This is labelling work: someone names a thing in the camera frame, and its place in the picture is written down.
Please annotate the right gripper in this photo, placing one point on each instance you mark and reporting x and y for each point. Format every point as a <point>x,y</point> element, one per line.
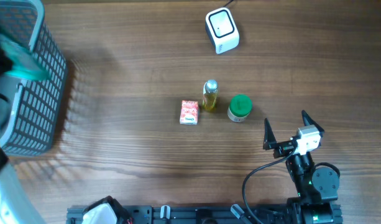
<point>282,147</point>

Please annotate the green lid white jar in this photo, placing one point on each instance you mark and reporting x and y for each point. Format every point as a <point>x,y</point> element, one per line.
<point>239,108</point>

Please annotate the yellow dish soap bottle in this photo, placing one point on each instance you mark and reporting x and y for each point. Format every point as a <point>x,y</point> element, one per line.
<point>210,94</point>

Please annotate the small red white carton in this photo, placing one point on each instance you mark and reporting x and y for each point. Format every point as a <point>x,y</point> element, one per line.
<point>189,112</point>

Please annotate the green foil packet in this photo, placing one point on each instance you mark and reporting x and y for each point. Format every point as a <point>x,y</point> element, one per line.
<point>17,61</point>

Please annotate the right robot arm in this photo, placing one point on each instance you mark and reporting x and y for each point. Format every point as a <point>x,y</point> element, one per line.
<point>316,183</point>

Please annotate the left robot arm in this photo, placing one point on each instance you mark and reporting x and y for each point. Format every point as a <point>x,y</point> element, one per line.
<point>15,206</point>

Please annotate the white barcode scanner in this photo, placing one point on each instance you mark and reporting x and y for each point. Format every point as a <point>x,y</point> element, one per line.
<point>222,30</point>

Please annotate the grey plastic mesh basket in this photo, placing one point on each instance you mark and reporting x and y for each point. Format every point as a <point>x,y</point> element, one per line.
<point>29,109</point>

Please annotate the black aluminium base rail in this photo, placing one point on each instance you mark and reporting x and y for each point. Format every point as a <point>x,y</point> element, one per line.
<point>273,213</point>

